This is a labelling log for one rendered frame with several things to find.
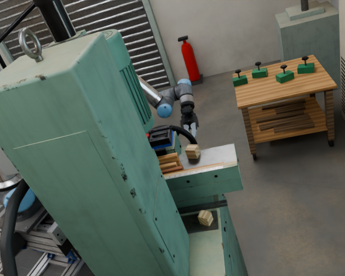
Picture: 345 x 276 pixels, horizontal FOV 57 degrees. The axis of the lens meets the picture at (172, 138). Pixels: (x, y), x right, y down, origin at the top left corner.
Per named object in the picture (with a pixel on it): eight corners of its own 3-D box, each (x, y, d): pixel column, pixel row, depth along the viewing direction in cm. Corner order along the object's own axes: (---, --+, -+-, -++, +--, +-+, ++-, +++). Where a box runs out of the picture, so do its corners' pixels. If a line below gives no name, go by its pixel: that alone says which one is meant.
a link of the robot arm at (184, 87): (179, 88, 177) (193, 83, 175) (181, 104, 172) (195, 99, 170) (173, 80, 171) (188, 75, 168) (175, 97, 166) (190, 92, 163)
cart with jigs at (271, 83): (317, 110, 281) (312, 40, 248) (338, 148, 234) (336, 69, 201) (242, 125, 297) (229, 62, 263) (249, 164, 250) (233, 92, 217)
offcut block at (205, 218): (203, 217, 113) (201, 209, 111) (213, 219, 111) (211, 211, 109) (200, 224, 111) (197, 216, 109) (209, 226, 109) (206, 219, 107)
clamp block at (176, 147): (182, 146, 141) (177, 130, 136) (181, 165, 129) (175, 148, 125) (151, 153, 144) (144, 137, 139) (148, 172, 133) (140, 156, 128)
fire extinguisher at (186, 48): (203, 77, 416) (191, 33, 385) (202, 83, 400) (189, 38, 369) (190, 80, 421) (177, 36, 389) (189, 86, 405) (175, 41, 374)
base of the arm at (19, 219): (4, 220, 145) (-9, 205, 140) (27, 196, 156) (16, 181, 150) (26, 224, 138) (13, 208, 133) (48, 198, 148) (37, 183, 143)
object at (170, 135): (173, 132, 135) (170, 121, 132) (172, 147, 126) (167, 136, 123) (144, 138, 138) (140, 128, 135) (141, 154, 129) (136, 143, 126)
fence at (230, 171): (240, 174, 110) (236, 162, 107) (240, 177, 109) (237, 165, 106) (86, 203, 123) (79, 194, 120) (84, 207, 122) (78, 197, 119)
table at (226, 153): (235, 141, 137) (232, 130, 134) (244, 189, 112) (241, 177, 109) (108, 168, 150) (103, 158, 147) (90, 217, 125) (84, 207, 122)
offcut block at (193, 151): (188, 158, 127) (184, 150, 125) (191, 152, 130) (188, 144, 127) (197, 159, 125) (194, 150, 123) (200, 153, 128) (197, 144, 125)
